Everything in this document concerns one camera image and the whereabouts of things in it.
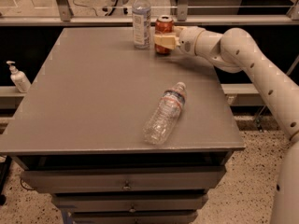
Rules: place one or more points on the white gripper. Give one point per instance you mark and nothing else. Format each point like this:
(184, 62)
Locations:
(187, 40)

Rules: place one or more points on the red coke can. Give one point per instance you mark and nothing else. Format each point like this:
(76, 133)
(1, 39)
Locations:
(164, 24)

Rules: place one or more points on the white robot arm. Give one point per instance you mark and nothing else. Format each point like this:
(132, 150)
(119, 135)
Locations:
(234, 51)

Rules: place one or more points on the upright blue plastic bottle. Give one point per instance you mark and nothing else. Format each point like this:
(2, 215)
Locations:
(141, 13)

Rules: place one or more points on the clear lying water bottle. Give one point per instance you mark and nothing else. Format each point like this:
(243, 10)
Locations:
(163, 120)

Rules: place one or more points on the white pump sanitizer bottle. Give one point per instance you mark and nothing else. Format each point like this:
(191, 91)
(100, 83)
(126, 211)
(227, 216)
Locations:
(19, 79)

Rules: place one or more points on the grey drawer cabinet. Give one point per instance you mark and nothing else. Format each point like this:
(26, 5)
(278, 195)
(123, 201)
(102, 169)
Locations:
(78, 132)

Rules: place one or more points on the metal railing frame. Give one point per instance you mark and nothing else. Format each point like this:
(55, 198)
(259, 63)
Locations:
(191, 12)

